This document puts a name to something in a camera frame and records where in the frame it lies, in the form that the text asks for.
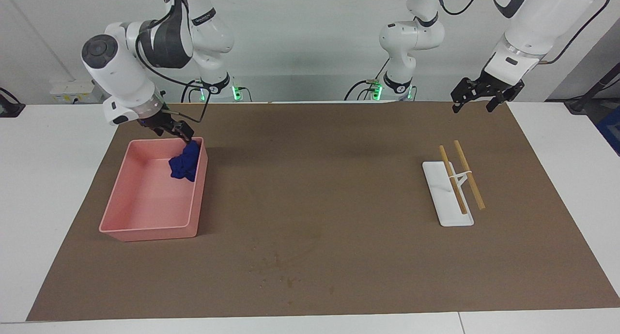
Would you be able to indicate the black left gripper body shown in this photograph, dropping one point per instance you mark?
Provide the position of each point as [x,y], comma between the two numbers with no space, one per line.
[496,82]

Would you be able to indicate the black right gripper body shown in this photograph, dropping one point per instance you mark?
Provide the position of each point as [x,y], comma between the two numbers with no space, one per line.
[162,123]

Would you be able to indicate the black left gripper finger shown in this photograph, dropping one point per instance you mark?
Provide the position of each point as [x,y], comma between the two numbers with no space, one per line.
[460,96]
[498,100]

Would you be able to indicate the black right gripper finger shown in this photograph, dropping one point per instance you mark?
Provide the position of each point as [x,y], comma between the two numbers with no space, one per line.
[177,136]
[186,130]

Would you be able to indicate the blue towel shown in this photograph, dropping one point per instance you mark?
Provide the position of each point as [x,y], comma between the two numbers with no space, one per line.
[186,164]

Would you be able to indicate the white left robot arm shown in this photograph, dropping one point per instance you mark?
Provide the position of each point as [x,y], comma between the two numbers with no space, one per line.
[542,19]

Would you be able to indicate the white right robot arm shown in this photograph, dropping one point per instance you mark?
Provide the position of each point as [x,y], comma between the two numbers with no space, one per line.
[121,72]

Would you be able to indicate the white towel rack base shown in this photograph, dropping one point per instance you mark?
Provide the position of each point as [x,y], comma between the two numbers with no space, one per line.
[450,213]

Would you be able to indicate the pink plastic bin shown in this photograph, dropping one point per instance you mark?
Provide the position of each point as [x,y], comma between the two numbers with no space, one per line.
[145,203]

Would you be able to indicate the wooden rack dowel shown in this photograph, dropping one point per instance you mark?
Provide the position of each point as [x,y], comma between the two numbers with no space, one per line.
[470,174]
[454,181]

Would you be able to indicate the black stand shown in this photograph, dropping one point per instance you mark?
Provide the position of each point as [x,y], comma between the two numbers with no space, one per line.
[579,105]

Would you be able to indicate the white power socket box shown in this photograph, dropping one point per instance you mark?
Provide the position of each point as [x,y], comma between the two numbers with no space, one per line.
[72,89]

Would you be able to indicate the blue crate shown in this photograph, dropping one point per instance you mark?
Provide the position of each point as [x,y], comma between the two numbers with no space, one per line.
[611,130]

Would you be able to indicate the brown table mat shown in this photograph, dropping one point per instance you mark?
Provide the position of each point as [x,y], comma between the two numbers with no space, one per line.
[315,179]

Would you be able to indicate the black clamp mount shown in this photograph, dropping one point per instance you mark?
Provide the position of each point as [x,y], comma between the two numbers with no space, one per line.
[9,109]

